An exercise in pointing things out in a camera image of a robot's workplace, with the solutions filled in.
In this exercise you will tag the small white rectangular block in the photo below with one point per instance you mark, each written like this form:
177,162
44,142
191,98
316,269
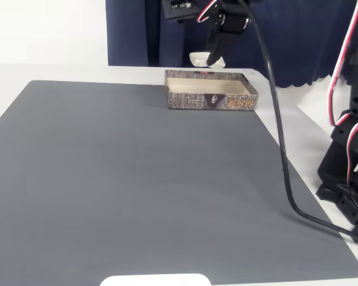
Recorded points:
198,59

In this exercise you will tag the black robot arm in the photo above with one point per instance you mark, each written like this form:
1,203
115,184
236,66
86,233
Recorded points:
354,167

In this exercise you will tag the bark print cardboard box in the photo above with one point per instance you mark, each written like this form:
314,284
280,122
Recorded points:
196,101

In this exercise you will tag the navy blue curtain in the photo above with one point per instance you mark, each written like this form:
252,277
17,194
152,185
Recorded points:
300,44

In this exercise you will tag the grey textured mat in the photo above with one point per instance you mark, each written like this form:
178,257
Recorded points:
107,178

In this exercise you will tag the black gripper camera mount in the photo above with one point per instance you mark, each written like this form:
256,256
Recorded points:
175,12

